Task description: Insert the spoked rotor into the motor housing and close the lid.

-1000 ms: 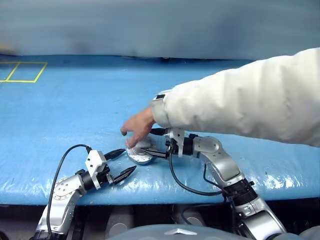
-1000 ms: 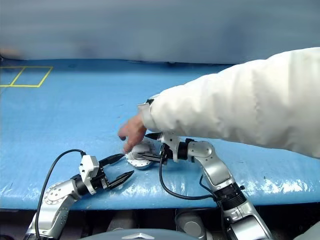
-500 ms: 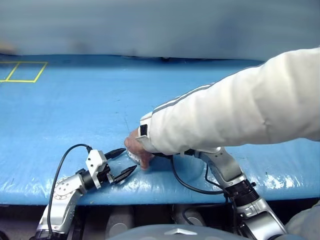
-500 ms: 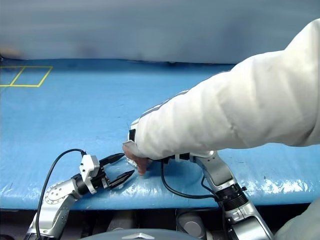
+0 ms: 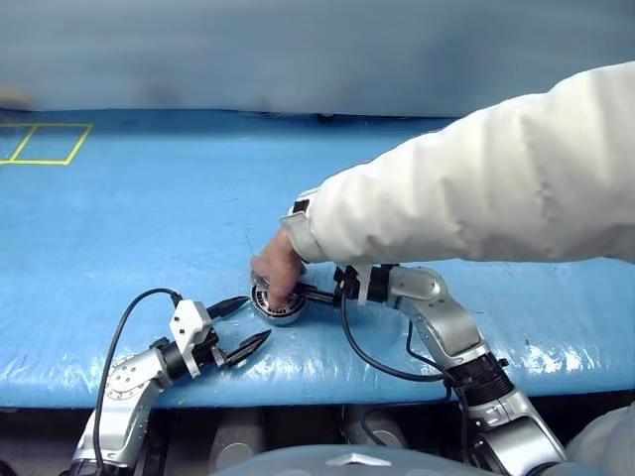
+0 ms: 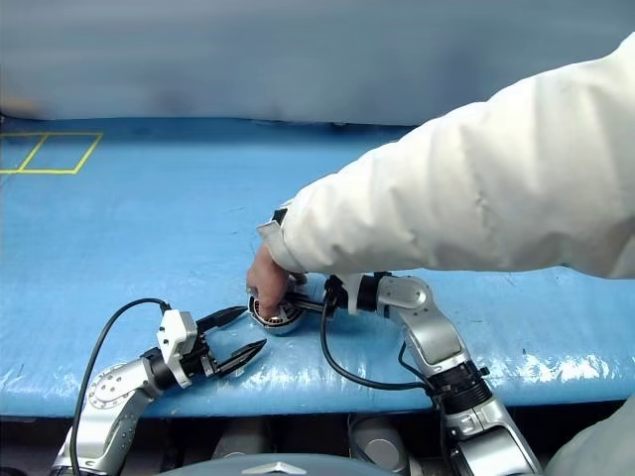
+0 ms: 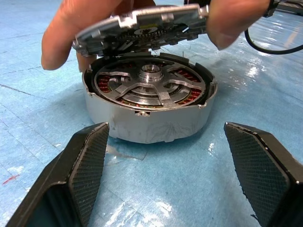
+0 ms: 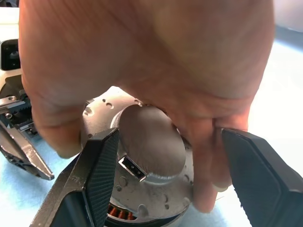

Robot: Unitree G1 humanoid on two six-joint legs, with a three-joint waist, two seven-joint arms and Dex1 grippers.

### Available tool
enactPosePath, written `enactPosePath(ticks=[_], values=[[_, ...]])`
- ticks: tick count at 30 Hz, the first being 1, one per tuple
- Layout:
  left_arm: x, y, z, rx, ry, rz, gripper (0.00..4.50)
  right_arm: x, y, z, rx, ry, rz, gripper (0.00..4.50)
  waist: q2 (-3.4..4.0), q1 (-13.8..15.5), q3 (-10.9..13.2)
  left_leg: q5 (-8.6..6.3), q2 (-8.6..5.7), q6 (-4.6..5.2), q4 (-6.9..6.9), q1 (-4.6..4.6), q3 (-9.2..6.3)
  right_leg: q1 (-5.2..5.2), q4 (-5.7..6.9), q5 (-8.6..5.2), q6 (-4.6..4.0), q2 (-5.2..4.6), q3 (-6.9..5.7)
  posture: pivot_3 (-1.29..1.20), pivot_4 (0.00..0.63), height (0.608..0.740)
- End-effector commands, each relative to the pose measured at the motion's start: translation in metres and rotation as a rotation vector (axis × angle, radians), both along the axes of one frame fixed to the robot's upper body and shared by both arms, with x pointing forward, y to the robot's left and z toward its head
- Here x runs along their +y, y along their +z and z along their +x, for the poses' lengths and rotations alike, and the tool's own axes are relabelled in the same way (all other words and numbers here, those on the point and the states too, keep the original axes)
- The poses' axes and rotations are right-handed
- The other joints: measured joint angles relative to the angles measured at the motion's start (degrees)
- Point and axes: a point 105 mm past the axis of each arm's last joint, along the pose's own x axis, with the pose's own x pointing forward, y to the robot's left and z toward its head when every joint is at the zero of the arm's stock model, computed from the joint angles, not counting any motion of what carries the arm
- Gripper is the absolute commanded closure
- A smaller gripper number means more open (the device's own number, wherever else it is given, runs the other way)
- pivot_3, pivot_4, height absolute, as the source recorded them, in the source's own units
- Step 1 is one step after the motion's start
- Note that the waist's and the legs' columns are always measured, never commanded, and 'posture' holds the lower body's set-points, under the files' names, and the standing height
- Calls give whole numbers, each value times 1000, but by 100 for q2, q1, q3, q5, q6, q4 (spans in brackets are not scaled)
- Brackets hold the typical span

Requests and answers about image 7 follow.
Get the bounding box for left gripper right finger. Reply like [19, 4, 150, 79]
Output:
[223, 122, 303, 227]

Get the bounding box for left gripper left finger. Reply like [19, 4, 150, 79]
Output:
[6, 122, 110, 227]

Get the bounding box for silver finned motor cover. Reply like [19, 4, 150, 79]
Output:
[72, 3, 210, 57]

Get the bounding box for silver motor base copper windings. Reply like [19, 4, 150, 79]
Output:
[81, 52, 218, 144]

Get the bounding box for person's bare hand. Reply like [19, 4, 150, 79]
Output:
[41, 0, 272, 73]

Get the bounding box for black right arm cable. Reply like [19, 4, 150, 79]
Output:
[243, 27, 303, 55]

